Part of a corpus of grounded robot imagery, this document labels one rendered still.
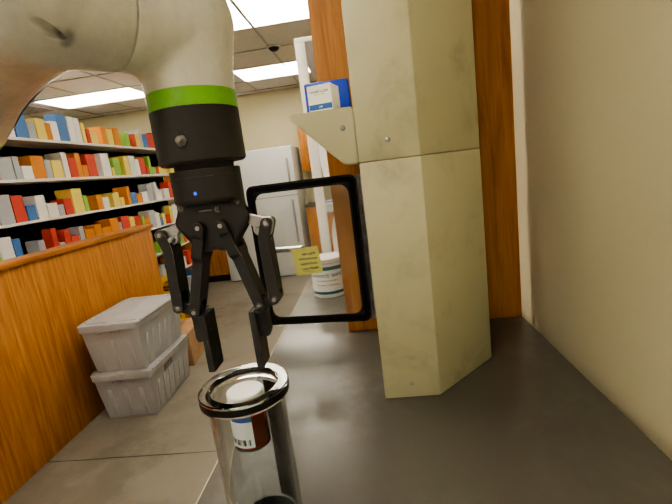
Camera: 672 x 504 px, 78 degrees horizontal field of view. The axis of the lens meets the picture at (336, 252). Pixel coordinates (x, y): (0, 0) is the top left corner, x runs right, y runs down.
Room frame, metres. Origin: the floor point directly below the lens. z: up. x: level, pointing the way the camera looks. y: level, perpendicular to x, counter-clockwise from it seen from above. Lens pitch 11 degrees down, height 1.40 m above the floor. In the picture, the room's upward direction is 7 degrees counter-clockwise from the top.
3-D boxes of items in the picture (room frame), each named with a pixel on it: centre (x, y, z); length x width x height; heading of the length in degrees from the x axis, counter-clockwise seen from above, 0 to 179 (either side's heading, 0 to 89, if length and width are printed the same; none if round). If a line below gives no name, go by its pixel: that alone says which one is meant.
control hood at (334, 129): (0.93, -0.02, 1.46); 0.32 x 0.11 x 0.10; 174
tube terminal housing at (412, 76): (0.91, -0.20, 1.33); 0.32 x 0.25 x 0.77; 174
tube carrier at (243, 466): (0.47, 0.13, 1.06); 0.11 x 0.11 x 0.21
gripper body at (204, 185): (0.47, 0.13, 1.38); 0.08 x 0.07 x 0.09; 84
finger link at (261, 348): (0.46, 0.10, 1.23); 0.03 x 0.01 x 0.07; 174
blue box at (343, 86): (1.03, -0.03, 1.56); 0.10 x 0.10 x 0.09; 84
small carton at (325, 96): (0.88, -0.02, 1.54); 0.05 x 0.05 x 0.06; 70
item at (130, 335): (2.74, 1.43, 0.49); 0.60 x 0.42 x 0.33; 174
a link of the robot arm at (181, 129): (0.47, 0.13, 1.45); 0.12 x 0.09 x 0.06; 174
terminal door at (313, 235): (1.11, 0.07, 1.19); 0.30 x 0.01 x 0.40; 77
